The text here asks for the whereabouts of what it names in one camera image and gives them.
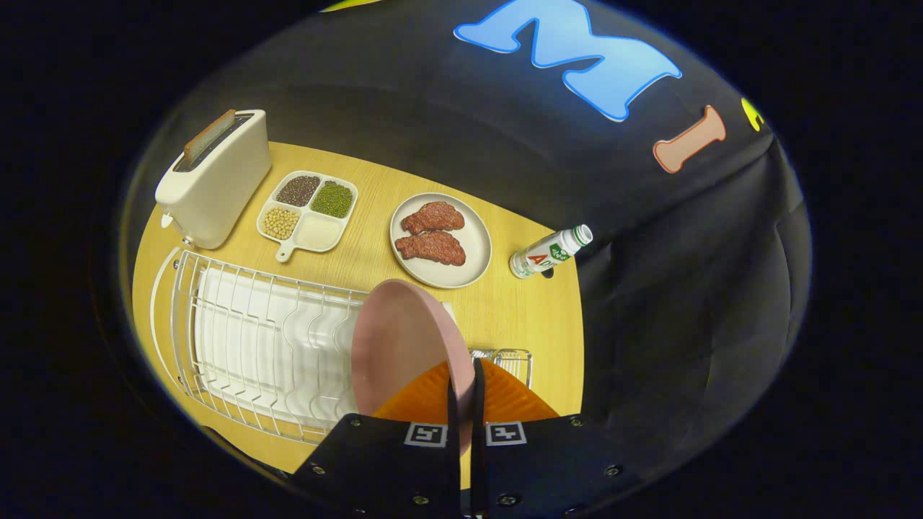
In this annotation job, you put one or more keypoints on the pile of yellow beans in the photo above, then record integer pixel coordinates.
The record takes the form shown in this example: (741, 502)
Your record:
(281, 223)

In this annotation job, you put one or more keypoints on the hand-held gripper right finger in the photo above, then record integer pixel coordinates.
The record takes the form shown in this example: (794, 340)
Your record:
(541, 461)

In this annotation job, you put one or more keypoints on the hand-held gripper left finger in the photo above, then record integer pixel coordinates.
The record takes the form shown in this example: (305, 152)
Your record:
(389, 468)

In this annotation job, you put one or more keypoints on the pile of dark beans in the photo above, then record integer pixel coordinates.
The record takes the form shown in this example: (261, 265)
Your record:
(298, 190)

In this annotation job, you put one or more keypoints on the white drink bottle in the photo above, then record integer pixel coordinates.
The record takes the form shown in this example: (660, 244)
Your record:
(541, 256)

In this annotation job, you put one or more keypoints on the pile of green beans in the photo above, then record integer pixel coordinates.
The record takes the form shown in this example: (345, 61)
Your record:
(332, 199)

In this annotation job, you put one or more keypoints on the beige round plate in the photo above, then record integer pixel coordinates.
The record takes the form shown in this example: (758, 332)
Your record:
(472, 252)

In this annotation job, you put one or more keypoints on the black backdrop cloth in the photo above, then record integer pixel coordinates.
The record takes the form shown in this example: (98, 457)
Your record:
(649, 288)

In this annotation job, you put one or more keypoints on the pile of white rice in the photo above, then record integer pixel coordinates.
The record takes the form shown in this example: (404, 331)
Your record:
(319, 232)

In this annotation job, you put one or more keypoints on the pink plate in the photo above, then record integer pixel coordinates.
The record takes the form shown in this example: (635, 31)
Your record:
(396, 339)

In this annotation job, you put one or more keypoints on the toast slice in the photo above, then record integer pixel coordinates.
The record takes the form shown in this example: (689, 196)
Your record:
(205, 137)

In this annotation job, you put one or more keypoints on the red meat piece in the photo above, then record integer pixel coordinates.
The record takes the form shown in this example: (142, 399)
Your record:
(433, 216)
(433, 247)

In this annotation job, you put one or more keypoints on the white toaster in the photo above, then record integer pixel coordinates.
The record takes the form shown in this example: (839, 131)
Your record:
(216, 187)

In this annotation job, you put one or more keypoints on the white divided dish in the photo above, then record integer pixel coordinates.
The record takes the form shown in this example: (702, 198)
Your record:
(306, 210)

